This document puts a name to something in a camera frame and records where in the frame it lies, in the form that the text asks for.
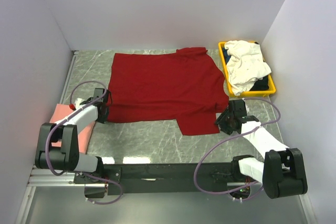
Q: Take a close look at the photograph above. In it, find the folded pink t shirt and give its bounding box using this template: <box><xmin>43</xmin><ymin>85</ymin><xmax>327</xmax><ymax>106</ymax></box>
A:
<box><xmin>49</xmin><ymin>104</ymin><xmax>96</xmax><ymax>154</ymax></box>

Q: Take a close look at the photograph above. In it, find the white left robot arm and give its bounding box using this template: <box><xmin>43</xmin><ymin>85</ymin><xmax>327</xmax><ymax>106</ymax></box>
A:
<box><xmin>35</xmin><ymin>88</ymin><xmax>110</xmax><ymax>183</ymax></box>

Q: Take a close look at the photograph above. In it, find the white t shirt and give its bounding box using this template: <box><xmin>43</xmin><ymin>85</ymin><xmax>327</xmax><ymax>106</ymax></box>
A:
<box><xmin>224</xmin><ymin>40</ymin><xmax>271</xmax><ymax>96</ymax></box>

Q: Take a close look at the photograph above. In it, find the yellow plastic bin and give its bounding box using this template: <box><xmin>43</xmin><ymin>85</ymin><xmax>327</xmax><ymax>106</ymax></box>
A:
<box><xmin>218</xmin><ymin>41</ymin><xmax>276</xmax><ymax>98</ymax></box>

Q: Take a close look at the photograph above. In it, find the blue garment in bin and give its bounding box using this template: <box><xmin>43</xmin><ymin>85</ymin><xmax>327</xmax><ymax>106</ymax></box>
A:
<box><xmin>222</xmin><ymin>47</ymin><xmax>231</xmax><ymax>64</ymax></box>

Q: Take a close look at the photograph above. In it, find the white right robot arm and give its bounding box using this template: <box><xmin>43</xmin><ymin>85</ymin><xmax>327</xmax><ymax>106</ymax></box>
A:
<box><xmin>215</xmin><ymin>99</ymin><xmax>308</xmax><ymax>199</ymax></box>

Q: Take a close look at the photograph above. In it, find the black garment in bin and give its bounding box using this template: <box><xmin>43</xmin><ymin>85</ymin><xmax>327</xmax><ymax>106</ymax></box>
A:
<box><xmin>250</xmin><ymin>76</ymin><xmax>269</xmax><ymax>91</ymax></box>

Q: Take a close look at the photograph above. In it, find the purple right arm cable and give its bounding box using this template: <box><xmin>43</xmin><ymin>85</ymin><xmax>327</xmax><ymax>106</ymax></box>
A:
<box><xmin>193</xmin><ymin>97</ymin><xmax>282</xmax><ymax>201</ymax></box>

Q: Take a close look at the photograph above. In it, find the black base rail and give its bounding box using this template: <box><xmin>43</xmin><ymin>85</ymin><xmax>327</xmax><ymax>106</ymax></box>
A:
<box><xmin>73</xmin><ymin>163</ymin><xmax>253</xmax><ymax>198</ymax></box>

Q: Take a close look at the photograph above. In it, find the red t shirt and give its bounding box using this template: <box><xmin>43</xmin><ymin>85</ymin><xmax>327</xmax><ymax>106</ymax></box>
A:
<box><xmin>108</xmin><ymin>47</ymin><xmax>229</xmax><ymax>136</ymax></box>

